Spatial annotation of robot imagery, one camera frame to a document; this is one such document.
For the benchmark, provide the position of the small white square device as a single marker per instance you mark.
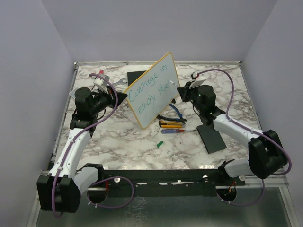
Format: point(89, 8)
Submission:
point(72, 94)

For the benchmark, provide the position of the yellow utility knife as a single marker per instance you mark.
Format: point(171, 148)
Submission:
point(164, 124)

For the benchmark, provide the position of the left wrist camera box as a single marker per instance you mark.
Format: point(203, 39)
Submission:
point(100, 83)

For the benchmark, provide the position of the green marker cap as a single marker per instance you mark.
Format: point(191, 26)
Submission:
point(159, 144)

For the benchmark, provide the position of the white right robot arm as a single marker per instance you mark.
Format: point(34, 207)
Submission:
point(265, 152)

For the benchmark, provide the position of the large black network switch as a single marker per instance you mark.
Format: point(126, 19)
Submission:
point(133, 76)

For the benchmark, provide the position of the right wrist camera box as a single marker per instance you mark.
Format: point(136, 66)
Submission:
point(197, 80)

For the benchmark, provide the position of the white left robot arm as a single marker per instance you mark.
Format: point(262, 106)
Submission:
point(61, 189)

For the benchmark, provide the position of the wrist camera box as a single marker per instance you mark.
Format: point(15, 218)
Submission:
point(100, 83)
point(197, 80)

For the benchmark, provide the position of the blue red screwdriver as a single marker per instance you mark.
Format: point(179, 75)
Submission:
point(174, 131)

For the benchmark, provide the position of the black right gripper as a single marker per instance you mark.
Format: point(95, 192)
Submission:
point(185, 91)

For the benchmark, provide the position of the yellow framed whiteboard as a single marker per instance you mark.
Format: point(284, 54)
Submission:
point(152, 92)

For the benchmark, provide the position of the small black network switch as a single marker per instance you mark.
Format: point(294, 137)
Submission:
point(211, 139)

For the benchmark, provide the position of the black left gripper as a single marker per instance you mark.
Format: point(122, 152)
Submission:
point(112, 102)

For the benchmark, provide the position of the silver open-end wrench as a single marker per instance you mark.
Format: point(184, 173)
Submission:
point(122, 81)

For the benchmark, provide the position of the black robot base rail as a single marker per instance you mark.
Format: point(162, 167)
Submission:
point(162, 183)

